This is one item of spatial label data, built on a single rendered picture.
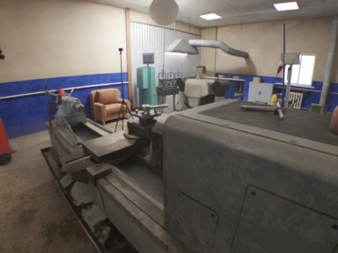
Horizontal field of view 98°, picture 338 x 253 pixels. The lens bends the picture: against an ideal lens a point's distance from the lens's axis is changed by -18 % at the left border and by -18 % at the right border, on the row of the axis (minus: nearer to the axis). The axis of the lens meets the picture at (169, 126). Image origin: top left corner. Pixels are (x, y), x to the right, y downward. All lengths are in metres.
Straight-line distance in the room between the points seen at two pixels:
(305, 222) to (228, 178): 0.19
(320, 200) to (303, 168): 0.07
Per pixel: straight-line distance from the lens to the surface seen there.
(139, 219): 0.88
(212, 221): 0.57
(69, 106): 2.15
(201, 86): 1.58
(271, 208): 0.45
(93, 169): 1.20
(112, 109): 5.04
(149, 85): 5.56
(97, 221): 1.51
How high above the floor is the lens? 1.48
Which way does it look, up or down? 19 degrees down
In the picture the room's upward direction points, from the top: straight up
